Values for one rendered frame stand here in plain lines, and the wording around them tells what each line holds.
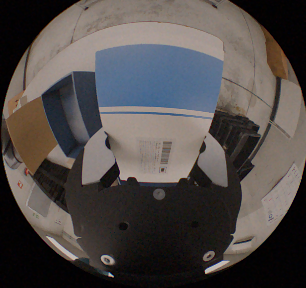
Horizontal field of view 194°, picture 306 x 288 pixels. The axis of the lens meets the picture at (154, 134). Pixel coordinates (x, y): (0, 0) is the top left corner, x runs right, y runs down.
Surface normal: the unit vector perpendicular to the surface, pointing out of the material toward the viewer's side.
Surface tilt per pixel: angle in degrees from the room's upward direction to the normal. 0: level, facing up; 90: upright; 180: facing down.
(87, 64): 0
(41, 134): 90
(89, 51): 0
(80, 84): 90
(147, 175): 0
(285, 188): 90
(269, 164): 90
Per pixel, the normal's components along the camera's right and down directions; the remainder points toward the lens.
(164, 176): 0.00, 0.53
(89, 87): 1.00, -0.01
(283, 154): -1.00, -0.04
